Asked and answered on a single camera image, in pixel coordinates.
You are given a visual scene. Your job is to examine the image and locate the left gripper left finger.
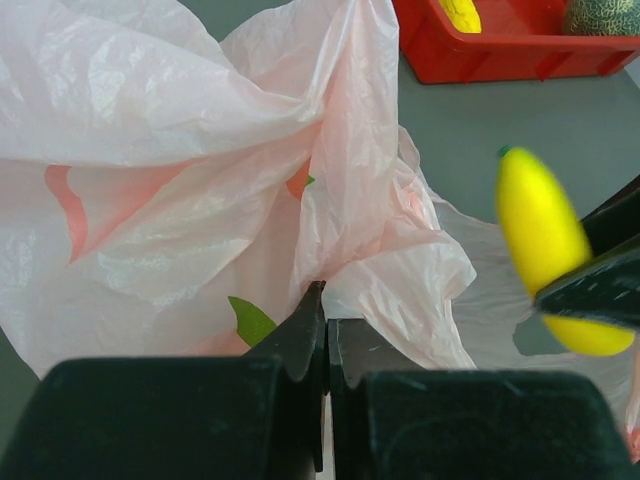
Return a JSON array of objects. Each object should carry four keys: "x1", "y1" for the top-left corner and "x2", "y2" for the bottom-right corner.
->
[{"x1": 1, "y1": 282, "x2": 326, "y2": 479}]

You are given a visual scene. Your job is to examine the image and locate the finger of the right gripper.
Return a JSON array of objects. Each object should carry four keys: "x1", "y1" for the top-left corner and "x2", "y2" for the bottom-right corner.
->
[
  {"x1": 581, "y1": 176, "x2": 639, "y2": 255},
  {"x1": 533, "y1": 236, "x2": 639, "y2": 330}
]

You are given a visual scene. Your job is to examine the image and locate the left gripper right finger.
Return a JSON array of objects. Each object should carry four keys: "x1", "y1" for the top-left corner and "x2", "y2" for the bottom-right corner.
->
[{"x1": 327, "y1": 319, "x2": 638, "y2": 479}]

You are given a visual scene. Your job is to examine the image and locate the single yellow banana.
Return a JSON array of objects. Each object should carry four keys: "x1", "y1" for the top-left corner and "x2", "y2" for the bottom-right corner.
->
[{"x1": 495, "y1": 146, "x2": 635, "y2": 357}]

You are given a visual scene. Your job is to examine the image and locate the green cantaloupe melon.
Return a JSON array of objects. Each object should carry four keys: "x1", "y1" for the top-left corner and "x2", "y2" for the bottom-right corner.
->
[{"x1": 562, "y1": 0, "x2": 639, "y2": 36}]

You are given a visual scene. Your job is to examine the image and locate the pink plastic bag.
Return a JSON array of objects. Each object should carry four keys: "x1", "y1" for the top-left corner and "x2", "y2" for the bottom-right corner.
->
[{"x1": 1, "y1": 1, "x2": 639, "y2": 444}]

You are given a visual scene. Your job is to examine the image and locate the yellow corn cob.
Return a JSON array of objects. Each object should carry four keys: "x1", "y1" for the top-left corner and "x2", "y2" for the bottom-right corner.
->
[{"x1": 439, "y1": 0, "x2": 482, "y2": 34}]

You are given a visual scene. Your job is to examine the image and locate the red plastic tray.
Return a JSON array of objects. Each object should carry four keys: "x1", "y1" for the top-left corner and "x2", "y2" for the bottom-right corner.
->
[{"x1": 393, "y1": 1, "x2": 639, "y2": 84}]

